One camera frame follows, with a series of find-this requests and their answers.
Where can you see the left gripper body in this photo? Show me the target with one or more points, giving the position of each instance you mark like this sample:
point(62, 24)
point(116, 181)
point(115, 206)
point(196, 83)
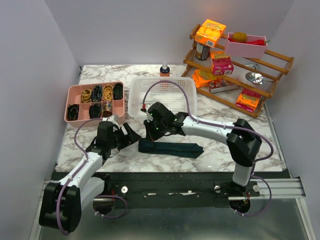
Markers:
point(120, 140)

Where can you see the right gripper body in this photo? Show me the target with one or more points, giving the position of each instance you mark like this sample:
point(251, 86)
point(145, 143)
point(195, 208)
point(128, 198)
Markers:
point(156, 129)

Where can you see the dark green tie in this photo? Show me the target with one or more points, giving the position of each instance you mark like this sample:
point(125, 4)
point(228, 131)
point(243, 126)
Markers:
point(184, 150)

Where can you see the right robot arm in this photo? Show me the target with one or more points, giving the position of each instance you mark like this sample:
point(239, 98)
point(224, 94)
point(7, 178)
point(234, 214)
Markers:
point(242, 141)

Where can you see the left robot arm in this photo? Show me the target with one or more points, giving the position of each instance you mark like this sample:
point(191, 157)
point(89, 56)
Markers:
point(80, 175)

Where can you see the patterned rolled tie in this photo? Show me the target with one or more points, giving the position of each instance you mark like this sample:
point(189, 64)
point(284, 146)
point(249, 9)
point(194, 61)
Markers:
point(107, 109)

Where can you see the black rolled tie bottom middle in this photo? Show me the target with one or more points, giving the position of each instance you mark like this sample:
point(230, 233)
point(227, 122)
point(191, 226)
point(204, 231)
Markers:
point(95, 111)

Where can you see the black rolled tie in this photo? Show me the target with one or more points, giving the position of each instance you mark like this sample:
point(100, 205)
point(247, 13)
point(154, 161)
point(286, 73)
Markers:
point(118, 91)
point(72, 112)
point(95, 111)

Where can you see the white plastic basket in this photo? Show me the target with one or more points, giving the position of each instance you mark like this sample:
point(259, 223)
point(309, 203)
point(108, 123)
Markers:
point(176, 93)

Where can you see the black rolled tie top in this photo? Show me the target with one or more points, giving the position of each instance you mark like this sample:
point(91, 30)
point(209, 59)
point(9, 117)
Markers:
point(118, 91)

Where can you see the yellow rolled tie right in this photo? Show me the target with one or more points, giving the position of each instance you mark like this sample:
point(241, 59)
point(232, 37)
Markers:
point(107, 93)

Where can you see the yellow rolled tie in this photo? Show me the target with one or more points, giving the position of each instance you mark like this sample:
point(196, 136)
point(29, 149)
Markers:
point(107, 93)
point(86, 95)

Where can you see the dark blue rolled tie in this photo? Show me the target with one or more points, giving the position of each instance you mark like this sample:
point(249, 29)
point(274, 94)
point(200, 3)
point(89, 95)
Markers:
point(97, 93)

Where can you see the pink compartment organizer box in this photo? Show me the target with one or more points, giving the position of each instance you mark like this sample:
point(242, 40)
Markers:
point(74, 97)

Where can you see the black rolled tie bottom left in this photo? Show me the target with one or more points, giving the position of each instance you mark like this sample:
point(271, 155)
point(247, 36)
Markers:
point(72, 112)

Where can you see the yellow rolled tie left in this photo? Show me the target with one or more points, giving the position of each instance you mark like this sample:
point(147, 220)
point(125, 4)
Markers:
point(86, 95)

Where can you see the orange spray bottle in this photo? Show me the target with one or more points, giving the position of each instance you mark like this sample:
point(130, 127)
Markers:
point(164, 70)

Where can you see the orange sponge box middle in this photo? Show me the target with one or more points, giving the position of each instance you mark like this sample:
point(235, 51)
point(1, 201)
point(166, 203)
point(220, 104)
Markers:
point(202, 78)

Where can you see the orange sponge box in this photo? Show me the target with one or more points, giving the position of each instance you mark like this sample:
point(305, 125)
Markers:
point(248, 100)
point(202, 78)
point(210, 33)

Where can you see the white red flat box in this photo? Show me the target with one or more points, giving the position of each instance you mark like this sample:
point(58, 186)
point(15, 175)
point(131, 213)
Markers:
point(221, 85)

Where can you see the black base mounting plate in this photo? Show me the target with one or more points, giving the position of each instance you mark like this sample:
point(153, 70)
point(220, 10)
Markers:
point(153, 202)

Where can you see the dark jar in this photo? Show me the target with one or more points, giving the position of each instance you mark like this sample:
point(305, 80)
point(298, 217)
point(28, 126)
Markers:
point(202, 52)

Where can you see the pink sponge box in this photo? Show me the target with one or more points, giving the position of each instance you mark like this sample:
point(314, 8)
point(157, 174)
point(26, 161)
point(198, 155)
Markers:
point(221, 63)

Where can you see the orange sponge box lower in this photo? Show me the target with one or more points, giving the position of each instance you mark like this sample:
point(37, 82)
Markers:
point(248, 100)

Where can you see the wooden tiered rack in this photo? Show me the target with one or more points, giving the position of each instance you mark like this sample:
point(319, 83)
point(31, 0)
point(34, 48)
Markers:
point(265, 91)

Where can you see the silver metal spoon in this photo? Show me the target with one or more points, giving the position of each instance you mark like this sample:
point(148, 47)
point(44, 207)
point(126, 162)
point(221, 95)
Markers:
point(256, 78)

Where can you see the orange sponge box top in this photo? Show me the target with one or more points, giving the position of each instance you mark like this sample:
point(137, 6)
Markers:
point(210, 33)

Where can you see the pink rectangular bin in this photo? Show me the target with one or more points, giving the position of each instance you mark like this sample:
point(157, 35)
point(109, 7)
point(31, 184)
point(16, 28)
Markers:
point(245, 50)

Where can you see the brown potato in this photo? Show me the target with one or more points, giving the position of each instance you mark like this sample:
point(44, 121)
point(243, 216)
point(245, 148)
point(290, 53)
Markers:
point(239, 37)

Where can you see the red chili pepper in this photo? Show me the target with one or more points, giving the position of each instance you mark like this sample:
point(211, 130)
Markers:
point(259, 42)

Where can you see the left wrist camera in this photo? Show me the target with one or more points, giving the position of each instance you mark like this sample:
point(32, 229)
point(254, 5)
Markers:
point(114, 119)

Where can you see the aluminium rail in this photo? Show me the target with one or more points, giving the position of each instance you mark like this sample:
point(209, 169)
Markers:
point(257, 188)

